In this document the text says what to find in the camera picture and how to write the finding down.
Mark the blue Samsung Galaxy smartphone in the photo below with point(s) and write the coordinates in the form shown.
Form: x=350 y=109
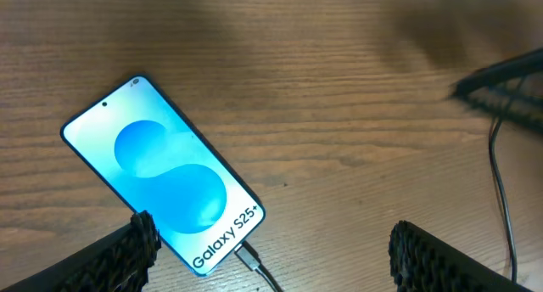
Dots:
x=147 y=151

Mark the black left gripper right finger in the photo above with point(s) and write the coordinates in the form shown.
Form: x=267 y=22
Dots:
x=421 y=262

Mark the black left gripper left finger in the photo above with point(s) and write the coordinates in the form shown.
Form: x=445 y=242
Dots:
x=117 y=262

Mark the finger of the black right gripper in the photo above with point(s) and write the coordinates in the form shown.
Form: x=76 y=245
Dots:
x=510 y=89

